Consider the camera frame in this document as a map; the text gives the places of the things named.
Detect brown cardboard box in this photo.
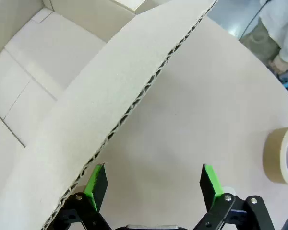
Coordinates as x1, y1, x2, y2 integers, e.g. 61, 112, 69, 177
0, 0, 219, 230

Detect person in white cardigan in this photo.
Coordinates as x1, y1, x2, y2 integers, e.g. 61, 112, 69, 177
240, 0, 288, 70

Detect brown packing tape roll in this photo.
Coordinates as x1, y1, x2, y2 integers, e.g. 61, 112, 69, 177
263, 126, 288, 185

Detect person's left hand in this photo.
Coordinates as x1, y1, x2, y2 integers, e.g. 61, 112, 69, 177
270, 55, 288, 75

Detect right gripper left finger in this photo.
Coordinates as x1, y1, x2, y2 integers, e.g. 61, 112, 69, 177
48, 163, 111, 230

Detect person's left forearm white sleeve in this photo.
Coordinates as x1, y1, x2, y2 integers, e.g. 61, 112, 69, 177
258, 0, 288, 63

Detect small blue object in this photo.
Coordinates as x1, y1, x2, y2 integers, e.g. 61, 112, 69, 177
279, 74, 288, 92

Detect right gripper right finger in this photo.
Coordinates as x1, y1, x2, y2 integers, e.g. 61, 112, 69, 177
194, 164, 276, 230

